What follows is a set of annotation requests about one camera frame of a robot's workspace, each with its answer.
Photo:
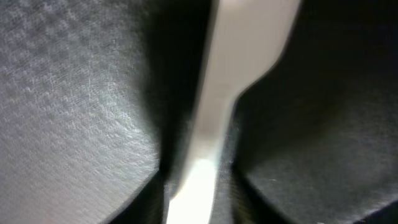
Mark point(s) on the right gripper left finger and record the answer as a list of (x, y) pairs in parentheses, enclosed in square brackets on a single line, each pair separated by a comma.
[(147, 207)]

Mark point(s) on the white plastic spoon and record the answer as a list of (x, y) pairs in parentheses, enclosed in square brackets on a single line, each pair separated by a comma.
[(245, 40)]

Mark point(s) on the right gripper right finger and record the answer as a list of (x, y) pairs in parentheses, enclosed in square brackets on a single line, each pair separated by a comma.
[(248, 207)]

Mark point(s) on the round black serving tray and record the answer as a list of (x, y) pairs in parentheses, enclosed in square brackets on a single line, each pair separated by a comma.
[(97, 97)]

